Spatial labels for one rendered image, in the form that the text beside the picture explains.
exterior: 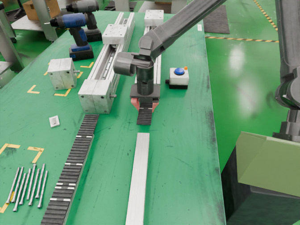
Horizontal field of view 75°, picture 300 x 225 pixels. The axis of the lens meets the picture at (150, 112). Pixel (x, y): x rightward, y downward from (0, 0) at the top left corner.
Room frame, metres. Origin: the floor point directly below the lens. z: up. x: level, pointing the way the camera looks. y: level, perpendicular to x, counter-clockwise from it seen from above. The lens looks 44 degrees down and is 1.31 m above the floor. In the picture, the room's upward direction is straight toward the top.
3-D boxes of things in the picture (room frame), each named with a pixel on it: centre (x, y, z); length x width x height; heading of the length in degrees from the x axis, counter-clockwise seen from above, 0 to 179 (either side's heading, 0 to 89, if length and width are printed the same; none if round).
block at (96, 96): (0.58, 0.19, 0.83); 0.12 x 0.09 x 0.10; 87
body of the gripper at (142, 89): (0.54, 0.02, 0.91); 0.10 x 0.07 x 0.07; 87
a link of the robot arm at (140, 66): (0.54, 0.02, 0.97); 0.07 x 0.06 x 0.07; 71
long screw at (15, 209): (0.23, 0.35, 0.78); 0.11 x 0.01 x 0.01; 12
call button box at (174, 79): (0.73, -0.12, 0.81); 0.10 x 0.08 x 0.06; 87
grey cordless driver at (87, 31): (1.18, 0.39, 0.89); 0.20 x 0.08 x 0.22; 109
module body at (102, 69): (1.03, 0.18, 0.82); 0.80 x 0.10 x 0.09; 177
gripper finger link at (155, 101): (0.54, 0.00, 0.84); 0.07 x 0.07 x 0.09; 87
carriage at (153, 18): (1.27, -0.03, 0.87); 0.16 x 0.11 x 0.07; 177
